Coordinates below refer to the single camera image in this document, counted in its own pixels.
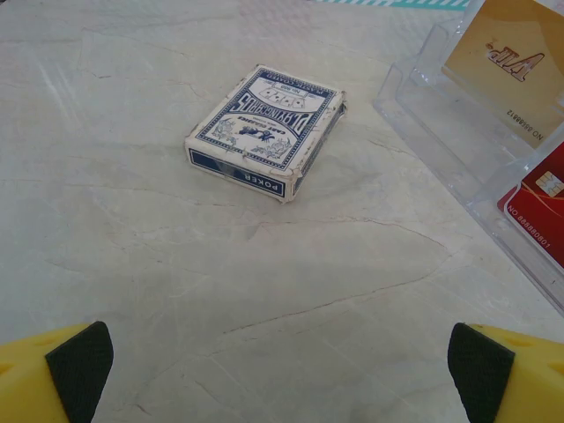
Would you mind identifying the clear acrylic card stand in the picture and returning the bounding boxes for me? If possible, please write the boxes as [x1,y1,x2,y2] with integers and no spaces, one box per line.
[372,0,564,318]

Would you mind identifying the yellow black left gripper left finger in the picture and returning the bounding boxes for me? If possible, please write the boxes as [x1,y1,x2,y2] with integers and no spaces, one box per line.
[0,320,115,423]

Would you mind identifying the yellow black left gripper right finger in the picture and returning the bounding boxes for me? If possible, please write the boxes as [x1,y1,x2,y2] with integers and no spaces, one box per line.
[447,322,564,423]

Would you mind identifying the gold VIP card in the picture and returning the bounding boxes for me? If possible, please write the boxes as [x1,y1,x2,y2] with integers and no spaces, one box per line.
[442,0,564,153]

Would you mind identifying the red card with chip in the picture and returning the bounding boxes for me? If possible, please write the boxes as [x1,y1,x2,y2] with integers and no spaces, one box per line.
[497,140,564,261]

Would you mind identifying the blue white playing card box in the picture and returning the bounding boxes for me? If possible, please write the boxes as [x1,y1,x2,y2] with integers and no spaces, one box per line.
[183,63,349,206]

